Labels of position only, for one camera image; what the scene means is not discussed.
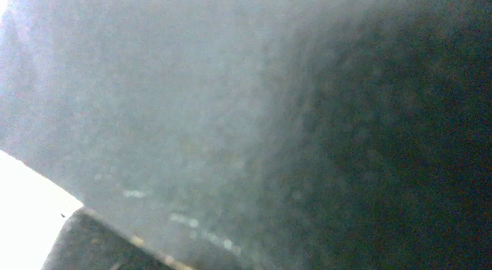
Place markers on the black corrugated paper box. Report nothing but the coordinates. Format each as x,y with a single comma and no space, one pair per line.
262,134

